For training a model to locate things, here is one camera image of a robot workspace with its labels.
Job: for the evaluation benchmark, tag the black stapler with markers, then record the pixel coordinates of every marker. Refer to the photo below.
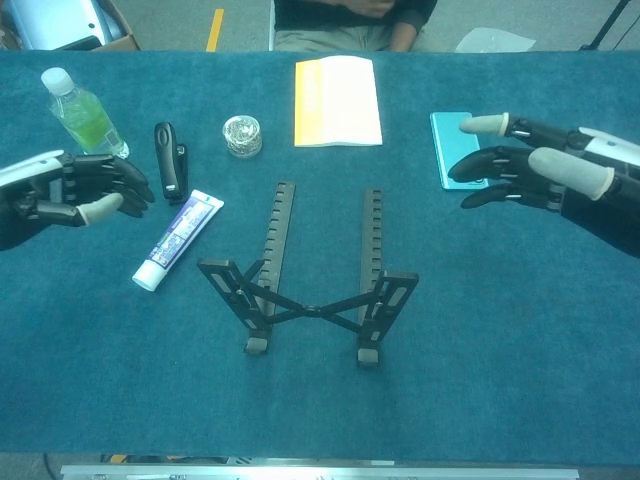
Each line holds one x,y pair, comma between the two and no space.
167,160

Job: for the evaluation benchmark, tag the aluminium frame rail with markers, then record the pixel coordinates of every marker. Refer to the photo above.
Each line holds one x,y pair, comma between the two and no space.
320,472

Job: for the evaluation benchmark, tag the purple white toothpaste tube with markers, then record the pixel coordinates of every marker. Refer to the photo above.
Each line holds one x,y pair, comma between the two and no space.
180,237

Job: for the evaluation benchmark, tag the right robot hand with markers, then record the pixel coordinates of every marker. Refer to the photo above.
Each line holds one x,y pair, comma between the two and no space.
590,190

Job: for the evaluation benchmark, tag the light blue smartphone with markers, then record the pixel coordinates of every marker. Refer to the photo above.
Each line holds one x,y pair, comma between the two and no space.
450,145

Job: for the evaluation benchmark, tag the black tripod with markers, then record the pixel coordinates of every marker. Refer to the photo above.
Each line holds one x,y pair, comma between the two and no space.
607,25

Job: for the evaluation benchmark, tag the cardboard box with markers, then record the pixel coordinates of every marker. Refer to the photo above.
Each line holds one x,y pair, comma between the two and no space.
122,37

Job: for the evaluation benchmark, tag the seated person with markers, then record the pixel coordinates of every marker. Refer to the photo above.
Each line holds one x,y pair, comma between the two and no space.
340,35

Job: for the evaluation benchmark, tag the white plastic sheet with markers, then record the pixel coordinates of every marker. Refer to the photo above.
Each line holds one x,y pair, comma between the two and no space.
492,40

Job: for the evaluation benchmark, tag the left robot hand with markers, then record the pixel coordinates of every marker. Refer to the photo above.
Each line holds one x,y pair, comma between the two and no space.
50,195

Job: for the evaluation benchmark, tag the clear bottle green label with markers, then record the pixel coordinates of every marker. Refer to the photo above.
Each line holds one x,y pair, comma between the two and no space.
85,120

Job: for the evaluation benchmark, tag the black folding laptop stand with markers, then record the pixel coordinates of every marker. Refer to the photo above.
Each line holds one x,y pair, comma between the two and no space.
277,225

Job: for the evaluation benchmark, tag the yellow white book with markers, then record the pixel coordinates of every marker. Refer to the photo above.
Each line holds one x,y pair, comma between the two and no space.
340,100

